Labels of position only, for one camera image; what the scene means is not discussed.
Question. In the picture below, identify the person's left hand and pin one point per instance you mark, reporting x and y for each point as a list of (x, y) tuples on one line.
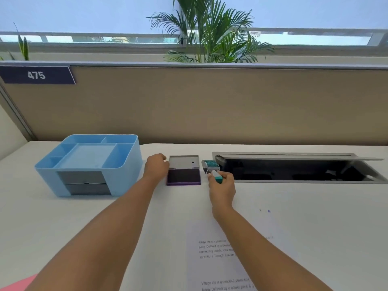
[(154, 168)]

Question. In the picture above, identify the person's right hand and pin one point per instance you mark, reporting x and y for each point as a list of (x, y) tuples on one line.
[(222, 193)]

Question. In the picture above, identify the person's right thumb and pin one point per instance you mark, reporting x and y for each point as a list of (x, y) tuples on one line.
[(212, 181)]

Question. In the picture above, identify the person's left fingers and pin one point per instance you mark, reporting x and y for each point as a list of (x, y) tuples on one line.
[(162, 159)]

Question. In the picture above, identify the teal date stamp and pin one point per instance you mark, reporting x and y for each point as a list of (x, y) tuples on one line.
[(209, 164)]

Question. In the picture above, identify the purple ink stamp pad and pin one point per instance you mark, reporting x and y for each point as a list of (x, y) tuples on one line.
[(183, 172)]

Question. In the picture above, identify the person's right forearm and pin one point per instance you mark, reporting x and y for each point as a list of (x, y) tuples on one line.
[(260, 254)]

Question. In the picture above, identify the person's left forearm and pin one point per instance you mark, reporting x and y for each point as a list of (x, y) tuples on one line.
[(103, 236)]

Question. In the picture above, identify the light blue desk organizer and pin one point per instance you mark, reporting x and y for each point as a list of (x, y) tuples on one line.
[(88, 154)]

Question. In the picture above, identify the beige desk partition panel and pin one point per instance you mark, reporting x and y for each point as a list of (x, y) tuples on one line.
[(212, 103)]

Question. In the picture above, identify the grey organizer drawer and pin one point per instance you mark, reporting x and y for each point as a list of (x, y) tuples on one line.
[(80, 177), (89, 190)]

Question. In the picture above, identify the printed white paper sheet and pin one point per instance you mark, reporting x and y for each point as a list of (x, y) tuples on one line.
[(209, 266)]

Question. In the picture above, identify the green palm plant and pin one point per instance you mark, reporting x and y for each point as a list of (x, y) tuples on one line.
[(212, 33)]

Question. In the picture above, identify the dark blue partition label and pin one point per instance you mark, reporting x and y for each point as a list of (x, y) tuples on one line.
[(36, 75)]

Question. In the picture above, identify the beige side partition panel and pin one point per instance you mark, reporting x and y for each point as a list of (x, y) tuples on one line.
[(12, 127)]

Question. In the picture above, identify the small green leafy plant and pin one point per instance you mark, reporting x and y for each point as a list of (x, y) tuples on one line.
[(23, 46)]

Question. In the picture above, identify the pink cloth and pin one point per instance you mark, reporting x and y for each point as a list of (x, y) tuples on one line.
[(15, 284)]

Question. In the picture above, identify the grey window frame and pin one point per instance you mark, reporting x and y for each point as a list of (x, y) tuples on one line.
[(91, 36)]

